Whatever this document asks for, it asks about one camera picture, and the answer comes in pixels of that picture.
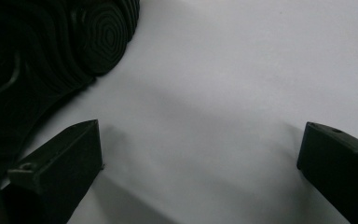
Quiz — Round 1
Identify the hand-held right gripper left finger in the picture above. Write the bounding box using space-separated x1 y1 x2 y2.
0 119 104 224

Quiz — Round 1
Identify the black sandal with green pattern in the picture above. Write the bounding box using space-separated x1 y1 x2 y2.
0 0 142 188

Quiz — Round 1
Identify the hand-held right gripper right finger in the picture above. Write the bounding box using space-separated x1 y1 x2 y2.
296 121 358 224

